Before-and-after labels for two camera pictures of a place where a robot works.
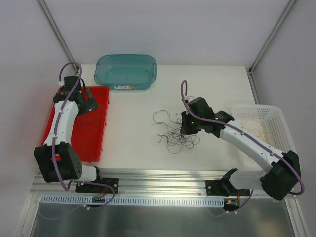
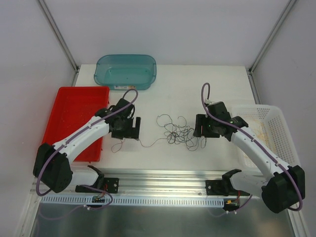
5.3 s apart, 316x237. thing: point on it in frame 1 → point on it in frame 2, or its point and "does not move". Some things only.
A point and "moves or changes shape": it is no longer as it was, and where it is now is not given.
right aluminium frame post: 284,12 does not move
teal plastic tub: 126,72 does not move
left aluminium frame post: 58,33 does not move
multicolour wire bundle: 176,139 moves or changes shape
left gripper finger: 90,104 → 136,133
